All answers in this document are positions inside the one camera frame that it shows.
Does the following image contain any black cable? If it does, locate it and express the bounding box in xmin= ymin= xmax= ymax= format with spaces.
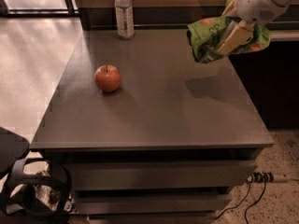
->
xmin=243 ymin=179 xmax=267 ymax=224
xmin=214 ymin=180 xmax=252 ymax=221

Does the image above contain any clear plastic water bottle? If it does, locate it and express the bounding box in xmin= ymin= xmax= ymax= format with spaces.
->
xmin=114 ymin=0 xmax=135 ymax=40

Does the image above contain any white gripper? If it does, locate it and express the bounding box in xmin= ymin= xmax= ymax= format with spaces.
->
xmin=215 ymin=0 xmax=289 ymax=56

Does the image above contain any red apple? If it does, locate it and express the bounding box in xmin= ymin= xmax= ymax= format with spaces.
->
xmin=94 ymin=64 xmax=121 ymax=93

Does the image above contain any grey drawer cabinet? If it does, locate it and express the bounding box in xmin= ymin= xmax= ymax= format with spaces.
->
xmin=32 ymin=30 xmax=273 ymax=224

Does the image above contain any white power strip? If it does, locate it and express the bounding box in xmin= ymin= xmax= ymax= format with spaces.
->
xmin=247 ymin=172 xmax=291 ymax=183

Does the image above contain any black office chair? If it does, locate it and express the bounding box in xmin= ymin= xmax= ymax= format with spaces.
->
xmin=0 ymin=128 xmax=71 ymax=224

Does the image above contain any green rice chip bag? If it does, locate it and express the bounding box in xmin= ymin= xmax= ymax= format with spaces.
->
xmin=187 ymin=0 xmax=271 ymax=63

